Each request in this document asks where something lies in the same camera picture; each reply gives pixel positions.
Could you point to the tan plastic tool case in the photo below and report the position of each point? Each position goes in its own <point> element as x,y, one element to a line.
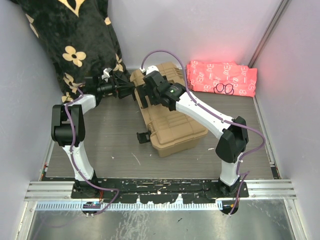
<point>168,131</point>

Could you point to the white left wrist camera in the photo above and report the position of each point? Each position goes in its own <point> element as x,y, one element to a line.
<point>106,74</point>

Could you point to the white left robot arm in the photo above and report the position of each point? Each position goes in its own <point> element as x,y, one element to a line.
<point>68,124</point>

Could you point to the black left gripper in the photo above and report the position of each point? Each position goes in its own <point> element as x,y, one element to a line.
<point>123,91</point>

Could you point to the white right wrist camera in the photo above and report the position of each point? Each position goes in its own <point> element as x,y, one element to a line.
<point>148,70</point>

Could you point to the pink printed cloth bag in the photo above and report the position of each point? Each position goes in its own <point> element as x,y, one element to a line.
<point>224,78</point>

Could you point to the white slotted cable duct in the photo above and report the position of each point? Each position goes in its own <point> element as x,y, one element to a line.
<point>138,206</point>

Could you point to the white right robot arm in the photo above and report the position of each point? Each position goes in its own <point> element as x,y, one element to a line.
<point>231,132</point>

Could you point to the black floral plush blanket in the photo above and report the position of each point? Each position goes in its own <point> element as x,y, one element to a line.
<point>79,38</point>

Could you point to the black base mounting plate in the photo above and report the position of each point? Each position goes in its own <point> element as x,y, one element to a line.
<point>158,190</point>

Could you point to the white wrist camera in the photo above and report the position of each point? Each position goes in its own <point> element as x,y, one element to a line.
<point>106,74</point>
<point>148,70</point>

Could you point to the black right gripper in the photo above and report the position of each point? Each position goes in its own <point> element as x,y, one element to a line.
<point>142,94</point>

